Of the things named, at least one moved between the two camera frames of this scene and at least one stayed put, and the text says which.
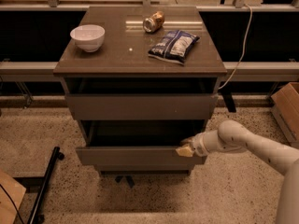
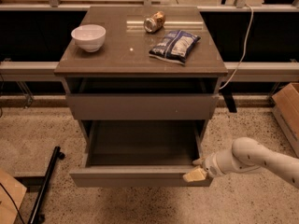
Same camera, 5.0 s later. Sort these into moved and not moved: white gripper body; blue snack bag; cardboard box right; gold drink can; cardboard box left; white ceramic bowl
Moved: white gripper body
Not moved: cardboard box right; blue snack bag; white ceramic bowl; gold drink can; cardboard box left
